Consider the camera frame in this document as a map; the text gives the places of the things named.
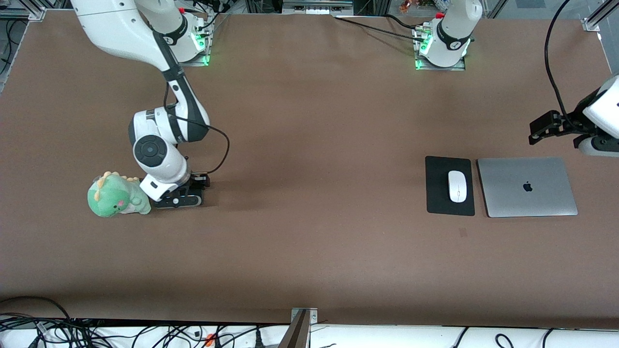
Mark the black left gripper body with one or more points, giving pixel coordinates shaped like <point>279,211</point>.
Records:
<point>574,121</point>

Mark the white computer mouse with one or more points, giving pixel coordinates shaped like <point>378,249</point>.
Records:
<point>457,186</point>

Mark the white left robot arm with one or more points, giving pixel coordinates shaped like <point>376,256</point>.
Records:
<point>454,29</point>

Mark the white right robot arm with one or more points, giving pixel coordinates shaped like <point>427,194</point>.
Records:
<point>154,154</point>

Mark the black mouse pad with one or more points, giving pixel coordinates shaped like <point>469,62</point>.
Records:
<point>435,193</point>

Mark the green dinosaur plush toy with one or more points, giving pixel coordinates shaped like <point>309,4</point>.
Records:
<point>113,198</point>

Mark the silver closed laptop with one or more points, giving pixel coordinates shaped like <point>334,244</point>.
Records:
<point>512,193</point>

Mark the aluminium frame profile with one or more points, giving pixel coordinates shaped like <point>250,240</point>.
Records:
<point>597,19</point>
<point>24,9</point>

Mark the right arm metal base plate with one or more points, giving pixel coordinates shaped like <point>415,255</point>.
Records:
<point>209,46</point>

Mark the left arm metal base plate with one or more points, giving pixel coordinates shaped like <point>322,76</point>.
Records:
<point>420,63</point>

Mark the aluminium post with bracket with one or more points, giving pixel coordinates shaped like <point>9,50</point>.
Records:
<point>299,331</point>

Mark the metal frame crossbar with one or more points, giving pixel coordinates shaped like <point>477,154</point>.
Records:
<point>316,6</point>

